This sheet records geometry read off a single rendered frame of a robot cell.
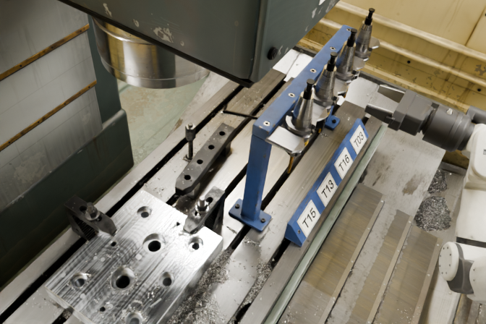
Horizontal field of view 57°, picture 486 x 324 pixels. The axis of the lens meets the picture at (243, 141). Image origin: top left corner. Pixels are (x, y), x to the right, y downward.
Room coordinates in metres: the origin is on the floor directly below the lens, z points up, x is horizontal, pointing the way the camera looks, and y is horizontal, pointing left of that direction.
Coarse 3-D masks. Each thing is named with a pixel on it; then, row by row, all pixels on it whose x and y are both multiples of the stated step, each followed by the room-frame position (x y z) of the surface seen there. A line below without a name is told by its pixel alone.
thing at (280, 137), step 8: (280, 128) 0.65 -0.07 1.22; (272, 136) 0.62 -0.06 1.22; (280, 136) 0.63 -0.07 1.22; (288, 136) 0.63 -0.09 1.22; (296, 136) 0.63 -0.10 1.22; (272, 144) 0.61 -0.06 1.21; (280, 144) 0.61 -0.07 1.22; (288, 144) 0.61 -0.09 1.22; (296, 144) 0.61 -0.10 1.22; (288, 152) 0.59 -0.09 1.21; (296, 152) 0.59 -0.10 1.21
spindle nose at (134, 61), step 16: (96, 32) 0.44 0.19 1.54; (112, 32) 0.42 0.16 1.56; (112, 48) 0.42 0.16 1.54; (128, 48) 0.41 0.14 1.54; (144, 48) 0.41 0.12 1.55; (160, 48) 0.41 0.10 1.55; (112, 64) 0.42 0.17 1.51; (128, 64) 0.41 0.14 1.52; (144, 64) 0.41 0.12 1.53; (160, 64) 0.41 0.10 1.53; (176, 64) 0.42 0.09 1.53; (192, 64) 0.43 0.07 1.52; (128, 80) 0.41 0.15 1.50; (144, 80) 0.41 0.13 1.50; (160, 80) 0.41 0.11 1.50; (176, 80) 0.42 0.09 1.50; (192, 80) 0.43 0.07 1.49
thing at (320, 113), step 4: (296, 104) 0.73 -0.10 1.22; (316, 104) 0.74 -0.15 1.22; (292, 108) 0.71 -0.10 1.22; (316, 108) 0.72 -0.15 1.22; (320, 108) 0.72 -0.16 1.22; (324, 108) 0.72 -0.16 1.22; (312, 112) 0.71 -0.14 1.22; (316, 112) 0.71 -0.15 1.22; (320, 112) 0.71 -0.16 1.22; (324, 112) 0.71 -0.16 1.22; (316, 116) 0.70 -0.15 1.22; (320, 116) 0.70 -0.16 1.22; (324, 116) 0.70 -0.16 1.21; (316, 120) 0.69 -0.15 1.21; (320, 120) 0.69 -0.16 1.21
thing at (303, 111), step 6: (300, 96) 0.67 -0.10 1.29; (312, 96) 0.67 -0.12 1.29; (300, 102) 0.66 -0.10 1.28; (306, 102) 0.66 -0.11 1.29; (312, 102) 0.66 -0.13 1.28; (294, 108) 0.67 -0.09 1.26; (300, 108) 0.66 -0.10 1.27; (306, 108) 0.65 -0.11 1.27; (312, 108) 0.67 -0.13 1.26; (294, 114) 0.66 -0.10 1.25; (300, 114) 0.65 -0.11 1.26; (306, 114) 0.65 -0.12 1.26; (294, 120) 0.66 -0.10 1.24; (300, 120) 0.65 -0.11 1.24; (306, 120) 0.65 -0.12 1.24; (300, 126) 0.65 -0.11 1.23; (306, 126) 0.65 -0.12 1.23
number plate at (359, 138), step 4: (360, 128) 0.96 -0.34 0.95; (356, 132) 0.94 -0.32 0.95; (360, 132) 0.95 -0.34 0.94; (352, 136) 0.92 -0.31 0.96; (356, 136) 0.93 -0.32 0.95; (360, 136) 0.94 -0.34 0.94; (364, 136) 0.95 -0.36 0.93; (352, 140) 0.91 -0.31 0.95; (356, 140) 0.92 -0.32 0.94; (360, 140) 0.93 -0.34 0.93; (364, 140) 0.94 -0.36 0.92; (352, 144) 0.90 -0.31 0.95; (356, 144) 0.91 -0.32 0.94; (360, 144) 0.92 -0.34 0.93; (356, 148) 0.90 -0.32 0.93; (360, 148) 0.91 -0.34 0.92; (356, 152) 0.89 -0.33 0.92
